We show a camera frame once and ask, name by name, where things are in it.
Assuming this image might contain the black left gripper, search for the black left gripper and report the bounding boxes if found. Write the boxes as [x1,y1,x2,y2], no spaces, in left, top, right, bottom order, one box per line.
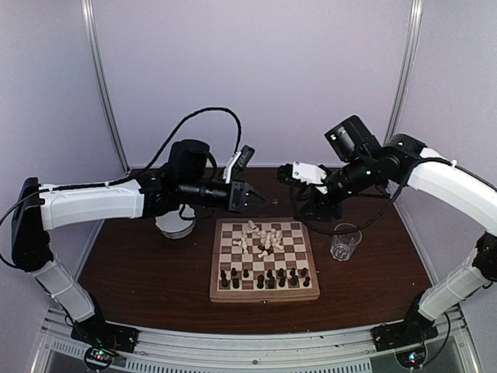
[179,178,272,215]

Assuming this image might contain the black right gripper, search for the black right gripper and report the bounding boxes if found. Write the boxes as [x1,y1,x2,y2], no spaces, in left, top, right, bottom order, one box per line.
[294,155,376,223]

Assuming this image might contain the dark piece queen file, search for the dark piece queen file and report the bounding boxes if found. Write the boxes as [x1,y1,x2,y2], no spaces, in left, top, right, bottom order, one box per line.
[257,274,265,289]

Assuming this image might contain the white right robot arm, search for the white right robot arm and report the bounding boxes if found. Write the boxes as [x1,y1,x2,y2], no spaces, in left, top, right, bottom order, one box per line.
[290,115,496,343]

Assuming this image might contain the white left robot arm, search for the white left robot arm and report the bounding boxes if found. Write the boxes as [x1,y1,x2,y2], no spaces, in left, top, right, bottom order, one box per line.
[11,140,265,345]

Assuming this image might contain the wooden chess board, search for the wooden chess board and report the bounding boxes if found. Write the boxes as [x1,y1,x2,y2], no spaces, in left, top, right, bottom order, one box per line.
[210,218,320,303]

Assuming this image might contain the clear plastic cup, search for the clear plastic cup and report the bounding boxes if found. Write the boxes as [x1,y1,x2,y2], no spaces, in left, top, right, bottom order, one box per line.
[330,223,363,261]

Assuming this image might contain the white round bowl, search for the white round bowl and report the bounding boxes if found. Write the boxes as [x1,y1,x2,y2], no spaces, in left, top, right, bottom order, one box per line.
[155,215,196,239]

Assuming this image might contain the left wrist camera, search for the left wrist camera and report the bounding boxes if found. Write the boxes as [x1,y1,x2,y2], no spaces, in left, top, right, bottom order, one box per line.
[222,145,255,184]

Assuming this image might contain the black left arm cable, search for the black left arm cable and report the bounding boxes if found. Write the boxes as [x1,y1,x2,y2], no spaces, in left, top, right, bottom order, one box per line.
[143,108,242,176]

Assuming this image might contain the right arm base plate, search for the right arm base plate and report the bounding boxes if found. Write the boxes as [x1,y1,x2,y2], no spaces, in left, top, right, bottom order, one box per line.
[371,320,439,352]

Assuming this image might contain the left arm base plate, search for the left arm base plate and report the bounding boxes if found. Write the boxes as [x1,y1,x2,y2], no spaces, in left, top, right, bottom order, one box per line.
[71,323,139,353]

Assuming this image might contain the aluminium frame post left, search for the aluminium frame post left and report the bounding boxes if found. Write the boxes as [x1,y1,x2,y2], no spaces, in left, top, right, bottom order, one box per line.
[81,0,130,174]

